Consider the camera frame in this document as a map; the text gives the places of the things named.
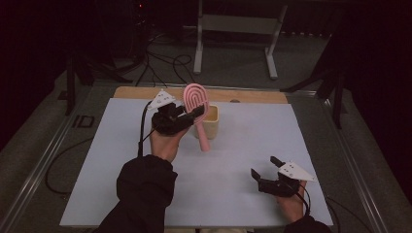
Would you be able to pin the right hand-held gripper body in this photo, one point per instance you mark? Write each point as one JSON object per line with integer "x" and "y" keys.
{"x": 281, "y": 187}

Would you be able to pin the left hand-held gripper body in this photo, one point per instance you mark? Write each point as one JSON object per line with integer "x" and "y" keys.
{"x": 168, "y": 123}

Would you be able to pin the cream square cup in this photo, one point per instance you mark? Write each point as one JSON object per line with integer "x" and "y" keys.
{"x": 212, "y": 124}

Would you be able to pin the person's right hand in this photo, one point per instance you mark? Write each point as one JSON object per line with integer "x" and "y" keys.
{"x": 291, "y": 207}

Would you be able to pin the person's left hand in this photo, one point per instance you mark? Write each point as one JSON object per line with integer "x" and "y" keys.
{"x": 165, "y": 145}

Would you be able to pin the white table mat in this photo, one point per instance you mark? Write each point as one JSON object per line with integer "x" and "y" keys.
{"x": 226, "y": 155}

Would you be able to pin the wooden table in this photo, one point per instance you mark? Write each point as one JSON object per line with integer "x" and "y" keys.
{"x": 252, "y": 96}

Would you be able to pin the black floor socket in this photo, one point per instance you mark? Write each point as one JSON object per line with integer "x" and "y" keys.
{"x": 83, "y": 121}

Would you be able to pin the black tripod stand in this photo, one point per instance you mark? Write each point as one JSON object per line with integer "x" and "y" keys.
{"x": 338, "y": 93}

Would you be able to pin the dark equipment rack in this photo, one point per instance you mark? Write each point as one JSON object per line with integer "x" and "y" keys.
{"x": 123, "y": 32}

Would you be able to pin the white metal stand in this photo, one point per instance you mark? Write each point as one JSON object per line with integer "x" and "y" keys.
{"x": 238, "y": 24}

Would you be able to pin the black stand leg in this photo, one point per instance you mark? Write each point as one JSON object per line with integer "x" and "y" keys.
{"x": 69, "y": 87}

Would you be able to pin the metal floor rail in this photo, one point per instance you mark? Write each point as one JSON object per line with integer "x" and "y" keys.
{"x": 353, "y": 168}
{"x": 35, "y": 171}

